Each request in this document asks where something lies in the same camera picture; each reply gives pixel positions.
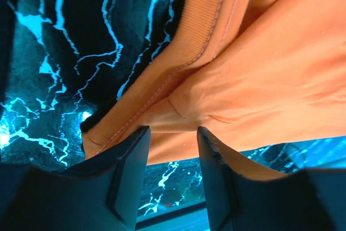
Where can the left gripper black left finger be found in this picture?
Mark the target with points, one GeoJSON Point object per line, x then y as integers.
{"type": "Point", "coordinates": [101, 193]}

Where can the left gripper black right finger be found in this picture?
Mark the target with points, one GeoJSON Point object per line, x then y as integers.
{"type": "Point", "coordinates": [242, 194]}

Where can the orange t-shirt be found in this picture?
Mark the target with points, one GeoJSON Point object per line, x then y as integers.
{"type": "Point", "coordinates": [254, 72]}

